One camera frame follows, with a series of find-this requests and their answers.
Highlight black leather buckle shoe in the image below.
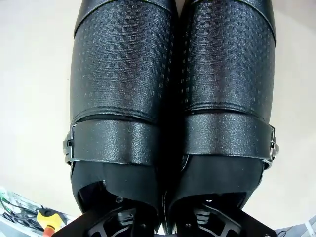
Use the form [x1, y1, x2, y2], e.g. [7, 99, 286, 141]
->
[161, 0, 280, 230]
[64, 0, 185, 230]

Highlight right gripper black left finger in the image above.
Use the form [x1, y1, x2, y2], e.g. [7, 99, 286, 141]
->
[58, 196, 159, 237]

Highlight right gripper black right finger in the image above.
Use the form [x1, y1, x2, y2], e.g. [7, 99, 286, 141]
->
[170, 197, 275, 237]

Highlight yellow emergency stop button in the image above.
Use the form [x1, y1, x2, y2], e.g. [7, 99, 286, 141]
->
[36, 209, 63, 237]

